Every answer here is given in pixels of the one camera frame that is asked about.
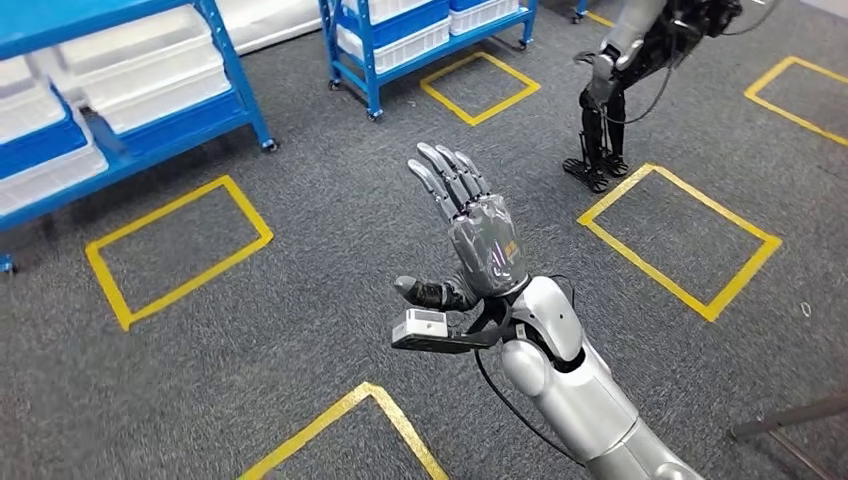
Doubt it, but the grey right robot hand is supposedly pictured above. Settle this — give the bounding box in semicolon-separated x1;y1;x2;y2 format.
394;142;531;313

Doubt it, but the blue wheeled shelf rack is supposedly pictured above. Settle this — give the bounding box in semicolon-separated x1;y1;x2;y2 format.
317;0;539;122

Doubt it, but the black humanoid robot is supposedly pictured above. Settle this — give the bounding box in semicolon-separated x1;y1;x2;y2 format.
563;0;747;195

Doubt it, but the white plastic bin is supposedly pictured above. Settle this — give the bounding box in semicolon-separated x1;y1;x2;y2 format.
341;0;435;26
0;56;68;144
336;16;453;74
0;142;111;217
449;0;521;36
82;62;233;136
29;5;223;87

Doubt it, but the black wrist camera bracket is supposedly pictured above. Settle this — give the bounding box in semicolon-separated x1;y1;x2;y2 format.
390;298;525;356

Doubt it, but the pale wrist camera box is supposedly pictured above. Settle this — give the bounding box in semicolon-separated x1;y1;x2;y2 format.
392;307;450;339

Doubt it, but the black camera cable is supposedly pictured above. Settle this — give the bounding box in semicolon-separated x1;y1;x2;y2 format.
473;274;588;468

